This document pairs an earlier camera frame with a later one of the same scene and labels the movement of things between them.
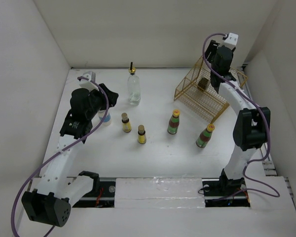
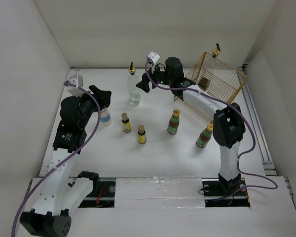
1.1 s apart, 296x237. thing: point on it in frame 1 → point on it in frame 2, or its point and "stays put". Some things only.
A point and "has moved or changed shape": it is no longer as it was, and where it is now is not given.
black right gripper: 233,50 → 144,84
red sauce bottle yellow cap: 173,122 stays put
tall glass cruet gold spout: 133,87 stays put
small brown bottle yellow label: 126,124 stays put
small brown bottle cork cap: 141,138 stays put
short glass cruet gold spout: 203,83 has moved or changed shape
